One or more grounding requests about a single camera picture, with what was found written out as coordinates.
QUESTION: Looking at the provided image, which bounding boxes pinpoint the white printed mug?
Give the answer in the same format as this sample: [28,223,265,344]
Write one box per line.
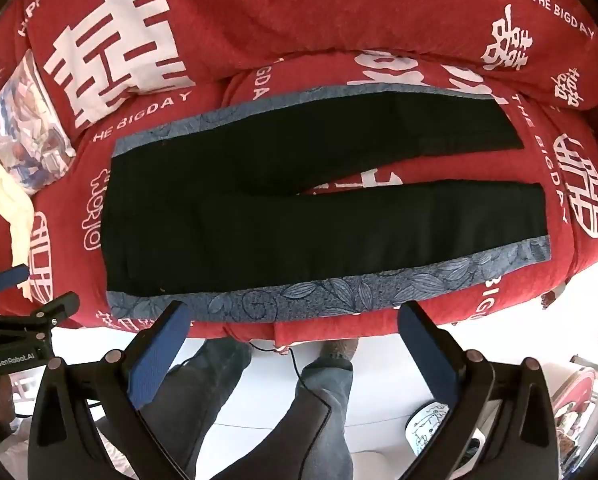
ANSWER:
[404,400,452,458]

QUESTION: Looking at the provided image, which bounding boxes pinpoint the pale yellow cloth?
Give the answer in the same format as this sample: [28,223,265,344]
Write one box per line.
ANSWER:
[0,156,34,301]

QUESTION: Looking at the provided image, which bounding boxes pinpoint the patterned slipper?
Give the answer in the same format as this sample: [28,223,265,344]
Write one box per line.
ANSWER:
[319,338,358,361]

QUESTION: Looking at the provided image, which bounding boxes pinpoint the black cable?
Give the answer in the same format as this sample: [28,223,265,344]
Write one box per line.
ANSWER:
[249,341,332,480]

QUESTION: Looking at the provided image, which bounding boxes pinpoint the black pants with blue trim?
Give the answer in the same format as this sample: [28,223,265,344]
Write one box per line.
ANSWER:
[100,85,552,322]

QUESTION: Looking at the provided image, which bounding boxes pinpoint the person's left leg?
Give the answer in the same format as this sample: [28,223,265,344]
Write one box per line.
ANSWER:
[149,337,252,480]

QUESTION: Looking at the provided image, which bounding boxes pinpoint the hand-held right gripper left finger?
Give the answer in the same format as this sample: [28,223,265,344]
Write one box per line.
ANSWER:
[27,301,195,480]

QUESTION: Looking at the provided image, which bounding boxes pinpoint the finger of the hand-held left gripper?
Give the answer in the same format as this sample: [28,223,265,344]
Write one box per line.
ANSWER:
[0,291,80,334]
[0,266,31,311]

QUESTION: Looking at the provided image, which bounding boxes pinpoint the red rimmed round object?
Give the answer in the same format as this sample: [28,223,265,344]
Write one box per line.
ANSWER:
[552,365,598,461]

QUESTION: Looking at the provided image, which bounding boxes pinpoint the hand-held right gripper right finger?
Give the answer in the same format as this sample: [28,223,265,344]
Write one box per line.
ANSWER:
[396,301,562,480]

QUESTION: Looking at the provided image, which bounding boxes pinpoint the person's leg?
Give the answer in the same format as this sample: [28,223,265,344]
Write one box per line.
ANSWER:
[214,350,355,480]
[149,337,252,480]

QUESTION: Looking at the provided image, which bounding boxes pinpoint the red printed sofa cover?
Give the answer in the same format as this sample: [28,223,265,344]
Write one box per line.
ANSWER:
[0,0,598,356]

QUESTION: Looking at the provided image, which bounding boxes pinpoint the person's right leg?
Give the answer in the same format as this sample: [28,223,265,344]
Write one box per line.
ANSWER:
[214,350,355,480]

